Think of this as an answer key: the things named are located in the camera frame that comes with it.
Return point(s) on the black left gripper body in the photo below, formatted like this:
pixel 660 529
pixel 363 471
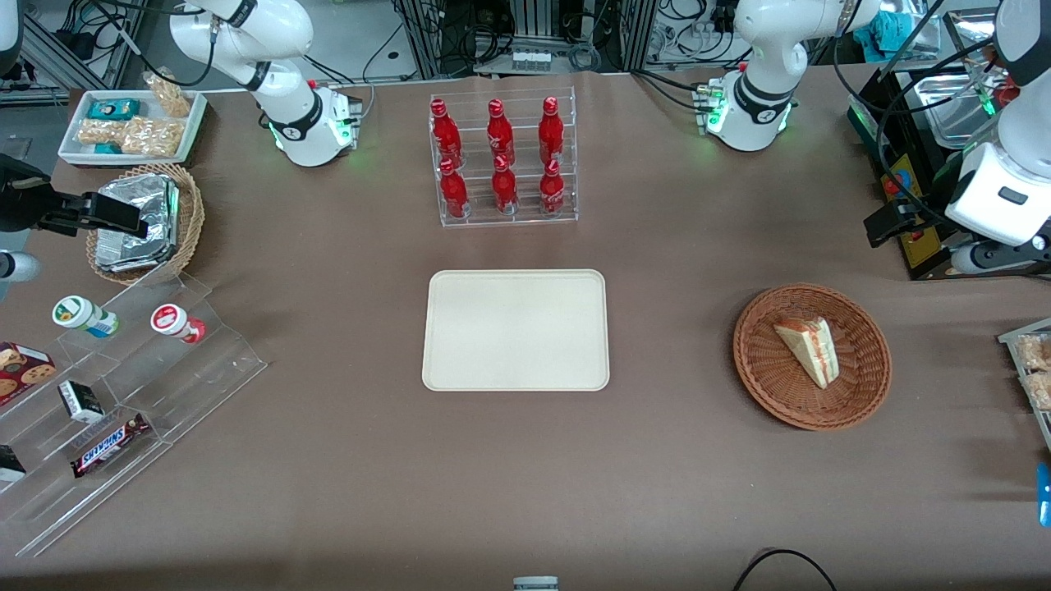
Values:
pixel 921 215

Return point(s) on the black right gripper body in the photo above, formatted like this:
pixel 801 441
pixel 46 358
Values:
pixel 20 203

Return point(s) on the triangular sandwich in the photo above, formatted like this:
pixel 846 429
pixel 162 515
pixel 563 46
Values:
pixel 809 349

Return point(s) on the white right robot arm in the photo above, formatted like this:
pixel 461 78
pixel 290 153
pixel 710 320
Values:
pixel 287 33

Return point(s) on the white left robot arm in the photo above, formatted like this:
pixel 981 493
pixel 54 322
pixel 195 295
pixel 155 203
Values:
pixel 764 49

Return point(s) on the light tan wicker basket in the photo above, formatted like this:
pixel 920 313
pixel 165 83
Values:
pixel 190 222

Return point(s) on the white rectangular snack tray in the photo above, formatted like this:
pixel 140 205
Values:
pixel 74 148

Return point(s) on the brown round wicker basket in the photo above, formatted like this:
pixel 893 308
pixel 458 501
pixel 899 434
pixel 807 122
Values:
pixel 854 386

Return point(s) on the clear tray with snacks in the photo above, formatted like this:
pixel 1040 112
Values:
pixel 1036 369

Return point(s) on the cream plastic tray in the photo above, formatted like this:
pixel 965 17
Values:
pixel 516 330

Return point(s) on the silver foil wrapped packages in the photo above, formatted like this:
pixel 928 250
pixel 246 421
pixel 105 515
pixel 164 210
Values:
pixel 152 197

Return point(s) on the black food warmer appliance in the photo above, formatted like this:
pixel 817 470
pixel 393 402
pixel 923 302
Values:
pixel 924 250

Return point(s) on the clear bag of puffed snacks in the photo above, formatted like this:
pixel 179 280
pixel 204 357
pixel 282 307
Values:
pixel 152 137
pixel 171 94
pixel 100 131

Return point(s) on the teal snack box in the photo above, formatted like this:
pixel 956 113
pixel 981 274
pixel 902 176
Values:
pixel 113 109

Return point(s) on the green lid yogurt bottle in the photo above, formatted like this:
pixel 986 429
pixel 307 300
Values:
pixel 82 315

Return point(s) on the red lid yogurt bottle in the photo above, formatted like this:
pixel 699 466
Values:
pixel 174 322

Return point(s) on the steel warmer pan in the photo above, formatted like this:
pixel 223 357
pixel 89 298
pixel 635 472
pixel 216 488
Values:
pixel 944 107

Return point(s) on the red chocolate chip cookie box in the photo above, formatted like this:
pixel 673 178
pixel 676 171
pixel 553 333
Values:
pixel 20 369

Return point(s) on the red fried food piece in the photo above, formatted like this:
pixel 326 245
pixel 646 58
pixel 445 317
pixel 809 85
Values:
pixel 1000 82

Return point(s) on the clear acrylic stepped display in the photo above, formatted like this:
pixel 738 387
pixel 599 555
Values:
pixel 205 377

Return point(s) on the teal cloth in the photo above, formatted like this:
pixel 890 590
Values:
pixel 891 33

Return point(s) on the small black white box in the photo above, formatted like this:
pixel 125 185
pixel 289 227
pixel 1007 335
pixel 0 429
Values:
pixel 80 402

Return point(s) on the Snickers chocolate bar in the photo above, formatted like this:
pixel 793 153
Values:
pixel 108 447

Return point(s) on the small black packet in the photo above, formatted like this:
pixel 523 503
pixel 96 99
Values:
pixel 10 465

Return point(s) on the blue plastic object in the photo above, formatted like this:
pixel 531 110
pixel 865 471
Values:
pixel 1044 497

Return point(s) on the clear acrylic bottle rack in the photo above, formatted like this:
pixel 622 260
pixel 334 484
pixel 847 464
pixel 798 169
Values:
pixel 566 197

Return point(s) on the red cola bottle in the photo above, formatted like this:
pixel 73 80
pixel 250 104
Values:
pixel 453 193
pixel 500 135
pixel 446 135
pixel 504 190
pixel 552 193
pixel 551 133

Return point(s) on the white power strip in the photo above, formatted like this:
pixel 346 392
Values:
pixel 531 60

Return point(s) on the aluminium frame equipment rack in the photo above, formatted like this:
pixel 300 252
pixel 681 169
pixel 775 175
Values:
pixel 534 25

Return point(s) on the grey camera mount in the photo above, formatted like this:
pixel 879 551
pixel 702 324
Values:
pixel 535 584

